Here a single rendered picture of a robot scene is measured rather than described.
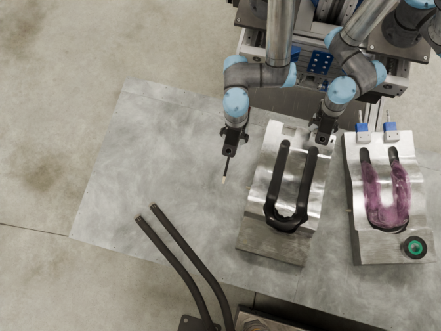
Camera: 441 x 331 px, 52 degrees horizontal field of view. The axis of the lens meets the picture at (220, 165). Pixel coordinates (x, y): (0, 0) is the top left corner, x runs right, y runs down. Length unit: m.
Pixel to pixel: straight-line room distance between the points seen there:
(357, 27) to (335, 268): 0.86
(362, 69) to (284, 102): 1.11
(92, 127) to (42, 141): 0.30
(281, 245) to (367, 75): 0.66
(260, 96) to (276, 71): 1.16
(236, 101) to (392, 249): 0.78
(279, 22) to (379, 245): 0.85
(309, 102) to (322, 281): 1.12
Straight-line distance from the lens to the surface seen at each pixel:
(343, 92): 1.40
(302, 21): 1.90
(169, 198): 1.78
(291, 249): 1.69
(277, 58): 1.37
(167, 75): 2.85
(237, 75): 1.39
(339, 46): 1.49
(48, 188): 2.80
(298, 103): 2.54
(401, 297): 1.84
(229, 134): 1.51
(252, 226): 1.69
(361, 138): 1.81
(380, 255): 1.71
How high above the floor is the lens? 2.54
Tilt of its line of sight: 75 degrees down
